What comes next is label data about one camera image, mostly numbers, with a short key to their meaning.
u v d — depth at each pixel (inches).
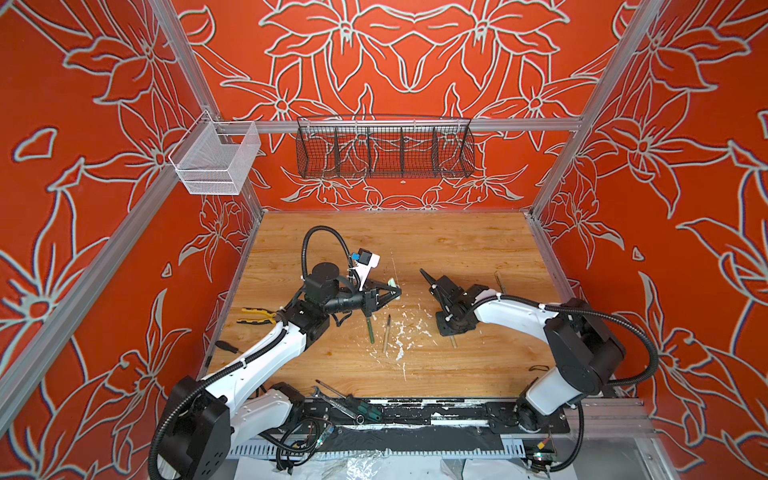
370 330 34.7
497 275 39.4
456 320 26.1
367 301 25.0
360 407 28.8
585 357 17.7
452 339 33.6
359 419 28.7
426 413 29.3
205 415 15.4
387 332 34.4
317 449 27.0
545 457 26.8
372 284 26.3
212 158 36.4
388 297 27.4
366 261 25.8
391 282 27.4
